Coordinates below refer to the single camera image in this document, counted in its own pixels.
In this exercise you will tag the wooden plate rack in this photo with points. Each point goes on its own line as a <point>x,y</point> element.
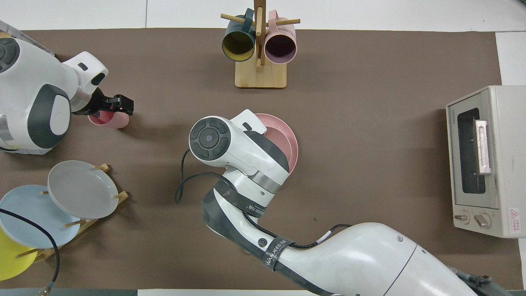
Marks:
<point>121,196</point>

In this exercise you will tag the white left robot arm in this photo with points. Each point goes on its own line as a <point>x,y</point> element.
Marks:
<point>37,74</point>

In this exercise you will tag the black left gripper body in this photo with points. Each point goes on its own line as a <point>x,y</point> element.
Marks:
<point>96,102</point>

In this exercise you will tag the pale pink mug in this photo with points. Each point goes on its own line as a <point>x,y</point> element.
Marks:
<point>280,47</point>

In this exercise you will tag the wooden mug tree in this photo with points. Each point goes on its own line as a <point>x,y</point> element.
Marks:
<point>261,76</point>

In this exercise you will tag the pink plate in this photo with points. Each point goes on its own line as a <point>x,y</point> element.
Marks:
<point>294,144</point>

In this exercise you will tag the beige toaster oven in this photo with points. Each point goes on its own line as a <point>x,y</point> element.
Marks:
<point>505,164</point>

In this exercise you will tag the light blue plate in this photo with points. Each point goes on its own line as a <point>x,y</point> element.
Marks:
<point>28,218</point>

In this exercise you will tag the pink cup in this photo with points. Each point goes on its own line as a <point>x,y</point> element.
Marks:
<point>117,120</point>

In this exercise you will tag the yellow plate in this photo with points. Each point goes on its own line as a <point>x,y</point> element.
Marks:
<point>12,259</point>

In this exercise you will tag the grey plate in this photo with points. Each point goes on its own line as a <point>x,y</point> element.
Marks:
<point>82,189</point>

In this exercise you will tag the brown table mat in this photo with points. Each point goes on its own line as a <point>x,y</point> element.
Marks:
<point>370,82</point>

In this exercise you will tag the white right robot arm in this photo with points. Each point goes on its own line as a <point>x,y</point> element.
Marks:
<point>361,259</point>

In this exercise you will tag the dark teal mug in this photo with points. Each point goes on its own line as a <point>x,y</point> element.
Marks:
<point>238,45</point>

